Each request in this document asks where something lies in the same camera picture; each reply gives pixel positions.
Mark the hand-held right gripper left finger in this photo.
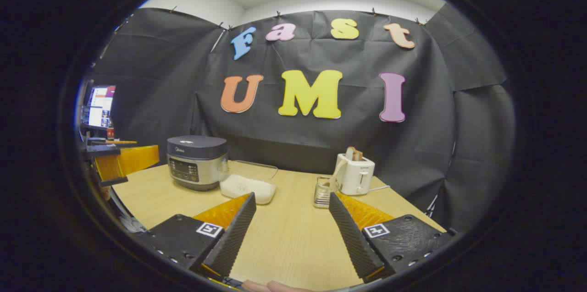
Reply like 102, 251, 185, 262
138, 193, 257, 279

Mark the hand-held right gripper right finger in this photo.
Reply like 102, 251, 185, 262
329, 191, 454, 282

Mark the metal wire chopstick holder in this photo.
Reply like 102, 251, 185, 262
313, 175, 340, 209

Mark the dark grey rice cooker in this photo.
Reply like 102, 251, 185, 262
166, 135, 229, 192

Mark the wooden spoon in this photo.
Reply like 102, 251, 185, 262
323, 159, 349, 192

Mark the computer monitor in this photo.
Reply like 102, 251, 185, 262
82, 84, 116, 130

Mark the white toaster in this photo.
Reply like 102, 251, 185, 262
335, 152, 376, 196

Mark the black backdrop cloth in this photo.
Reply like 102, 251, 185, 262
87, 3, 516, 233

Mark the clear plastic container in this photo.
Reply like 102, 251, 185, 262
218, 160, 279, 205

